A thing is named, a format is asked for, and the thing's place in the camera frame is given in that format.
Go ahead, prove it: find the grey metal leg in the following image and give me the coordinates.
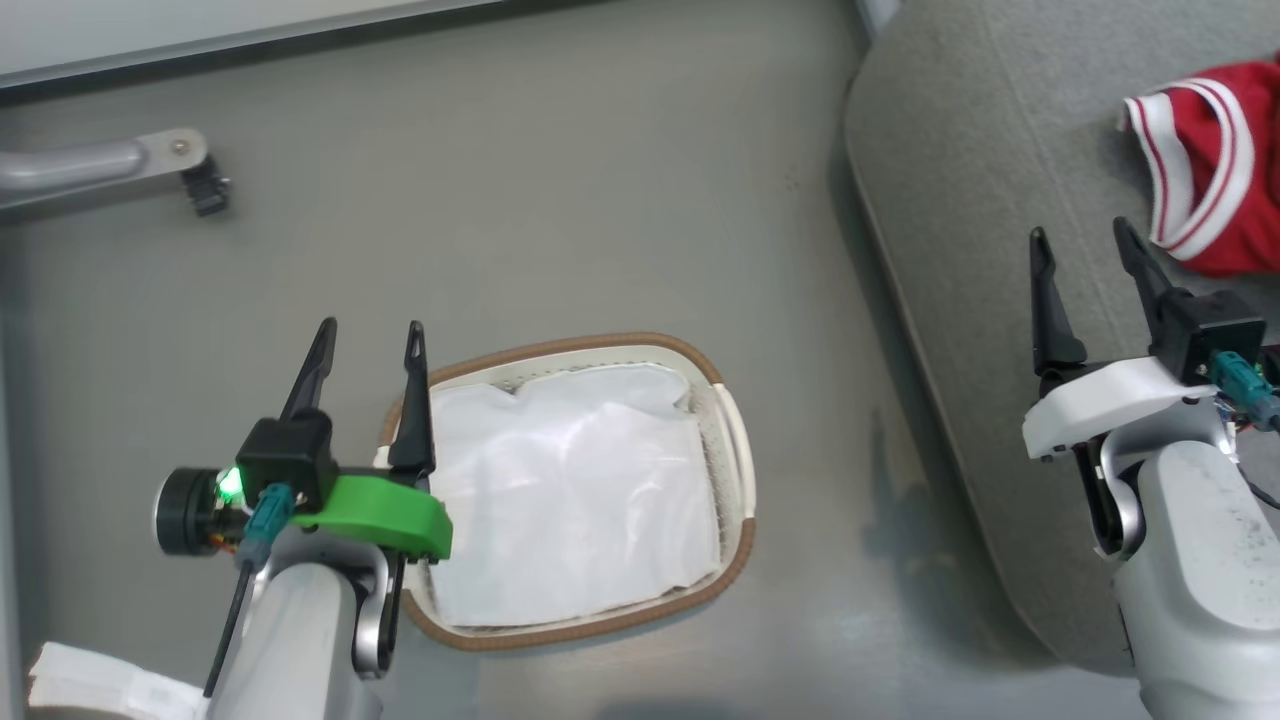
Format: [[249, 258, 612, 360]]
[[0, 127, 211, 217]]

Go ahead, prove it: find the teal right cable connector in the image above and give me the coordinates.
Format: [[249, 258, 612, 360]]
[[1207, 350, 1280, 433]]

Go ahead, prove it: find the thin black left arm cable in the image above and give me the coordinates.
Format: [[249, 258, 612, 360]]
[[202, 560, 257, 699]]

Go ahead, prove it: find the white tape label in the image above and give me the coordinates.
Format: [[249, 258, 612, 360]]
[[27, 641, 213, 720]]

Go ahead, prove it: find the white cloth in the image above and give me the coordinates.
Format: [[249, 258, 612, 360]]
[[425, 362, 723, 629]]

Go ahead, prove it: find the black left gripper motor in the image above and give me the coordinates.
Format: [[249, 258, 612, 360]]
[[153, 466, 247, 557]]

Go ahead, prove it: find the teal cable connector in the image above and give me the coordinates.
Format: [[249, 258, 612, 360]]
[[242, 483, 299, 573], [1207, 350, 1280, 433]]

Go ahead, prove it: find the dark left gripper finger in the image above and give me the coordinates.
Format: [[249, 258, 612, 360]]
[[387, 320, 437, 493], [279, 317, 339, 423]]

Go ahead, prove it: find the teal left cable connector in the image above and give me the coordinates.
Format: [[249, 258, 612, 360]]
[[242, 483, 299, 573]]

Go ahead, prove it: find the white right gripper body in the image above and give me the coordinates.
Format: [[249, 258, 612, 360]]
[[1021, 356, 1223, 462]]

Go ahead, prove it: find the red Bulls basketball jersey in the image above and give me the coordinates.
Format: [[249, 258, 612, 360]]
[[1118, 58, 1280, 279]]

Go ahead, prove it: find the woven beige laundry basket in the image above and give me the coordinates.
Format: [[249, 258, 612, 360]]
[[378, 332, 757, 653]]

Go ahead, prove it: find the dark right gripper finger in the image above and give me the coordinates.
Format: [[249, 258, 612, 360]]
[[1112, 216, 1183, 357], [1028, 226, 1089, 399]]

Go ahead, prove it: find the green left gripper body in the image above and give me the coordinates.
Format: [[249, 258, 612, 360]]
[[290, 474, 454, 562]]

